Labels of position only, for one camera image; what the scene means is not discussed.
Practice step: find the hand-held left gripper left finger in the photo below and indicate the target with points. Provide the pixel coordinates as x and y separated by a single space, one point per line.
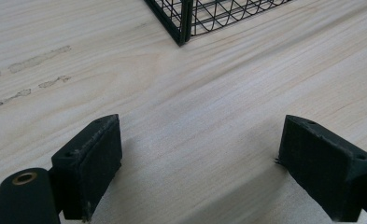
87 165

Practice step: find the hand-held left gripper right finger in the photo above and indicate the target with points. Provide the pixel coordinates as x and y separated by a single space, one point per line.
321 161

